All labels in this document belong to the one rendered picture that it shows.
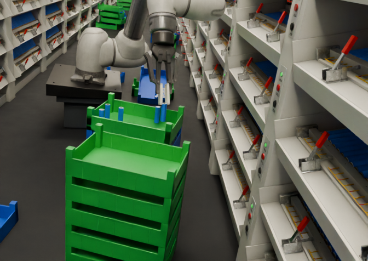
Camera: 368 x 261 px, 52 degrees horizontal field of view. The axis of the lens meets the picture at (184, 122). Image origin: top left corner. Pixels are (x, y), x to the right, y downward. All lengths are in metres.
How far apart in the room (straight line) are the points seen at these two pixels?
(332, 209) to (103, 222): 0.64
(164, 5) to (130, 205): 0.64
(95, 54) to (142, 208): 1.18
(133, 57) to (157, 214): 1.23
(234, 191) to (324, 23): 0.75
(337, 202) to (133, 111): 0.94
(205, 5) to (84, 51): 0.91
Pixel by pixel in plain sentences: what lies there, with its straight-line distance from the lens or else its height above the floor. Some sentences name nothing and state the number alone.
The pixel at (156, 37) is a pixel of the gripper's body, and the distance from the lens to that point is 1.26.
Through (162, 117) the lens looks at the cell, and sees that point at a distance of 1.25.
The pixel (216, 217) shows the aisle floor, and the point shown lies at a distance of 1.51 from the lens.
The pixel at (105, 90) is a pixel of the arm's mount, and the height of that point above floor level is 0.25.
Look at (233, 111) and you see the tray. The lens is 1.64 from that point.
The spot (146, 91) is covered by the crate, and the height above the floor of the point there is 0.06.
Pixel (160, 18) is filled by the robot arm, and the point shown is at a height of 0.72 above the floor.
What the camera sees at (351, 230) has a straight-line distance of 0.68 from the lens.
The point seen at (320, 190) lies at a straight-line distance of 0.77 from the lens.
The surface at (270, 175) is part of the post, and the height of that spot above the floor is 0.41.
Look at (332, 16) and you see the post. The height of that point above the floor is 0.82.
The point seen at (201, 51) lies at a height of 0.33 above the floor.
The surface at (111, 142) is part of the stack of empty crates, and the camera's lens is 1.21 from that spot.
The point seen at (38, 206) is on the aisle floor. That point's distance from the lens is 1.52.
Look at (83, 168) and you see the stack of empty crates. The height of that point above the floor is 0.35.
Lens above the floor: 0.87
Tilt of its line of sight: 22 degrees down
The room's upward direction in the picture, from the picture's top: 7 degrees clockwise
